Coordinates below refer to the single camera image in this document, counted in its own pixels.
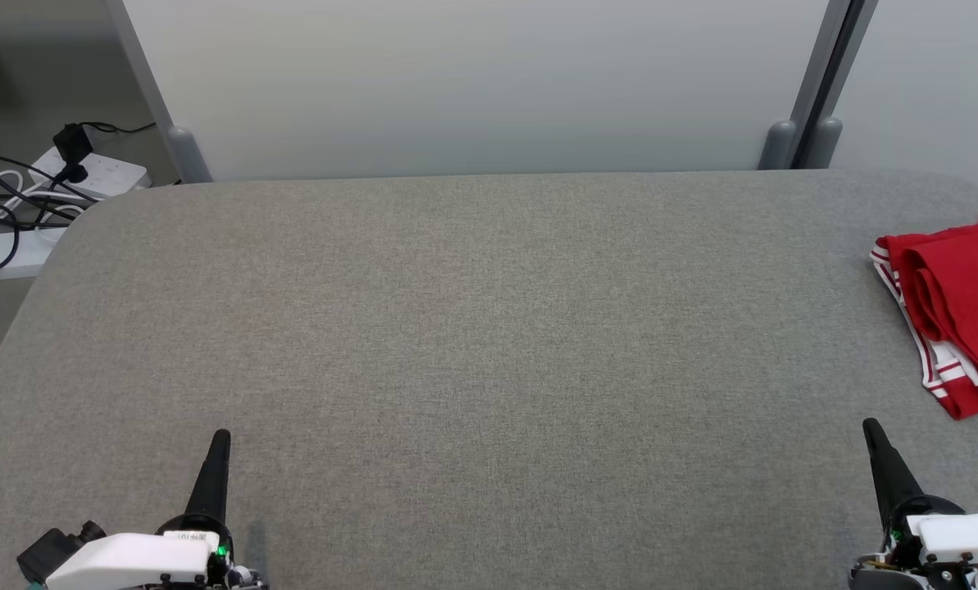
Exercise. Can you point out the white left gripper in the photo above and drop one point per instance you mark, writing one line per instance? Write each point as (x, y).
(128, 561)

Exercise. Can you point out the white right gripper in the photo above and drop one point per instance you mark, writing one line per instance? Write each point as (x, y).
(964, 545)

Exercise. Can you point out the red white basketball jersey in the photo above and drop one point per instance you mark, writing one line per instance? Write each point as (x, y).
(972, 328)

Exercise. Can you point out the white power strip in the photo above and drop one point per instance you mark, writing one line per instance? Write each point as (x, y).
(21, 250)
(111, 174)

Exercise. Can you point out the black power adapter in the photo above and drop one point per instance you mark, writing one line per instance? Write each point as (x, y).
(72, 146)

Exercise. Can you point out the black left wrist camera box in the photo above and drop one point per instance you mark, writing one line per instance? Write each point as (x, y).
(46, 557)

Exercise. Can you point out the dark grey partition post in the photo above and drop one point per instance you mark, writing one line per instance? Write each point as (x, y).
(829, 135)

